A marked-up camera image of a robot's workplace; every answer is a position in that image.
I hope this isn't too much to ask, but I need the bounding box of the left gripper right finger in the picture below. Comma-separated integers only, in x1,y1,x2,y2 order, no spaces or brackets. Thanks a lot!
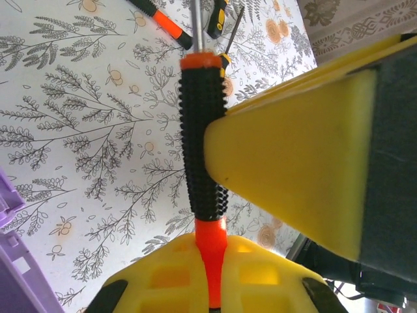
203,32,417,307

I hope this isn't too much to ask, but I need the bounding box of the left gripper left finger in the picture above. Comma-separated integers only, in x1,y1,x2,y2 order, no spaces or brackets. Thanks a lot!
85,233,348,313

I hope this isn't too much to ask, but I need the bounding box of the orange black screwdriver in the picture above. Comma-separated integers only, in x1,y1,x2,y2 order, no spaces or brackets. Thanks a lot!
125,0,194,51
178,0,230,310

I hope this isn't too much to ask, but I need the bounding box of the yellow black screwdriver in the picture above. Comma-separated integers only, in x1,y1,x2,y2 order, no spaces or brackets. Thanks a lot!
207,0,230,37
218,5,246,79

